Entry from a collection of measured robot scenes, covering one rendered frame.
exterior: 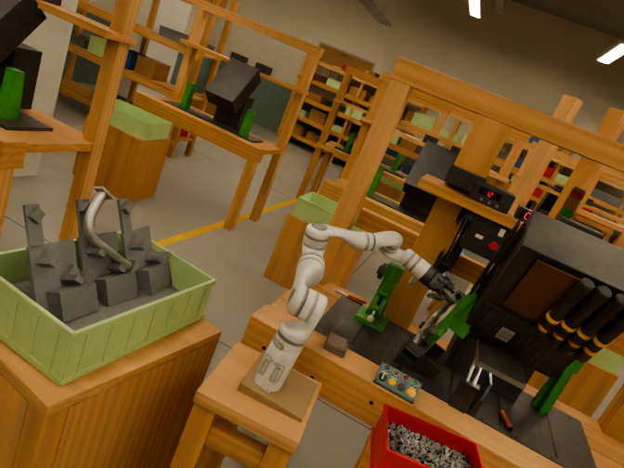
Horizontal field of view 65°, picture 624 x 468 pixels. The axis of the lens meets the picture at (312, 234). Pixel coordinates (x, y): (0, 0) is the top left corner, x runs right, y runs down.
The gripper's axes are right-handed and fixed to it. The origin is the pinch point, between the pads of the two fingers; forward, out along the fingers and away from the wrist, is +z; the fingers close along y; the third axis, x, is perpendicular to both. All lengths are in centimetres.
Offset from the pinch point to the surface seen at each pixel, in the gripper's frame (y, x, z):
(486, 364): -22.0, -19.5, 17.2
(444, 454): -52, -16, 23
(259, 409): -80, -20, -28
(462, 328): -10.1, -5.2, 8.2
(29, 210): -86, -33, -113
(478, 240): 25.0, -3.7, -6.1
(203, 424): -93, -16, -37
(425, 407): -41.0, -3.5, 13.6
